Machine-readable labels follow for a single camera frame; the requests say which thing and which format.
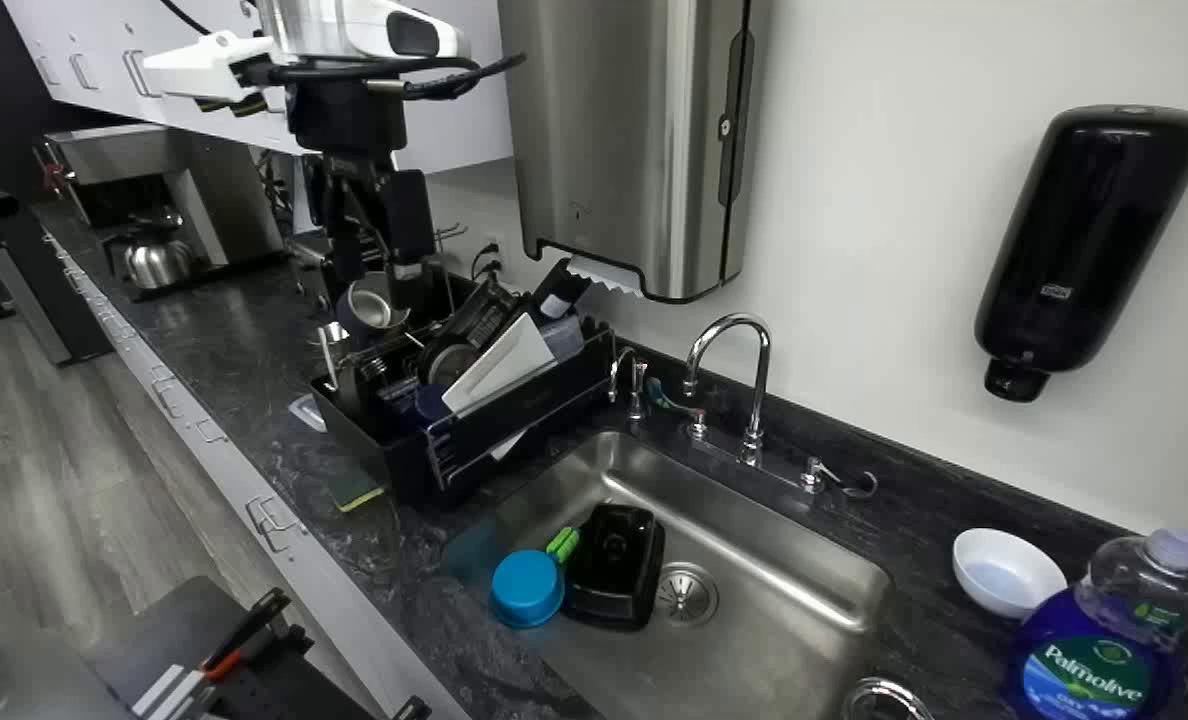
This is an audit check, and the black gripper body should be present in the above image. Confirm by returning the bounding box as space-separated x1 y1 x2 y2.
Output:
284 77 414 161

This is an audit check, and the blue plastic pan green handle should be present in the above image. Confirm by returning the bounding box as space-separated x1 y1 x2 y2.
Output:
488 519 583 632

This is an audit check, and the black dish drying rack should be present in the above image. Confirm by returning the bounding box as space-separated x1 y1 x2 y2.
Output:
308 254 624 508

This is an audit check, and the dark mug grey rim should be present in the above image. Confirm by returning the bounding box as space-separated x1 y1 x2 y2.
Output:
344 280 406 335

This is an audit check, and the steel coffee maker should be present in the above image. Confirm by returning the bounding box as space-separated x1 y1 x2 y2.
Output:
39 118 288 292

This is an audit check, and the white square plate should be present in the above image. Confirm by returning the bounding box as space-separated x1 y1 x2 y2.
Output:
442 310 561 421

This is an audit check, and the steel coffee carafe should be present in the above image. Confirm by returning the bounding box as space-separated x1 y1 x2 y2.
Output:
105 216 206 296

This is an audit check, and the stainless paper towel dispenser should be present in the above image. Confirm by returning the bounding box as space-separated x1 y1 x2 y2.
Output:
498 0 759 303

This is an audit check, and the green yellow sponge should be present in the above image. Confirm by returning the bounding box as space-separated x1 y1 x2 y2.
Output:
329 446 394 519

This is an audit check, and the small chrome tap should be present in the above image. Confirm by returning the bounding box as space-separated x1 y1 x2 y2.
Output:
605 341 661 429

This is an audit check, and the chrome gooseneck faucet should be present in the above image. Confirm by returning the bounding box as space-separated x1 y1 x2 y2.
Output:
675 310 886 504

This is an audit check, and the steel sink drain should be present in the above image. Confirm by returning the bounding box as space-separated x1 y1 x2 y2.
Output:
654 556 723 632

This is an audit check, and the stainless steel sink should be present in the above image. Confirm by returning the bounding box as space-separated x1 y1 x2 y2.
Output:
466 425 896 720

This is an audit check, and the round steel sink strainer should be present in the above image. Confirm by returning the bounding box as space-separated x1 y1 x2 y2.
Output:
842 672 941 720

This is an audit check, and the small white bowl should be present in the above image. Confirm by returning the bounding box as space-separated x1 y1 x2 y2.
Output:
948 523 1074 622

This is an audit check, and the blue dish soap bottle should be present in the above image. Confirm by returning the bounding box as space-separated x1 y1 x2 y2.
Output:
1003 523 1188 720

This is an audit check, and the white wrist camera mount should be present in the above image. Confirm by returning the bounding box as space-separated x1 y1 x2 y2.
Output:
140 27 282 111

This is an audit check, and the black red handled tool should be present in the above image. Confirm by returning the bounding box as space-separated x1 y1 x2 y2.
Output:
130 585 296 720

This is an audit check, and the black wall soap dispenser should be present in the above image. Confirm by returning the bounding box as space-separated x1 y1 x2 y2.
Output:
973 104 1188 402

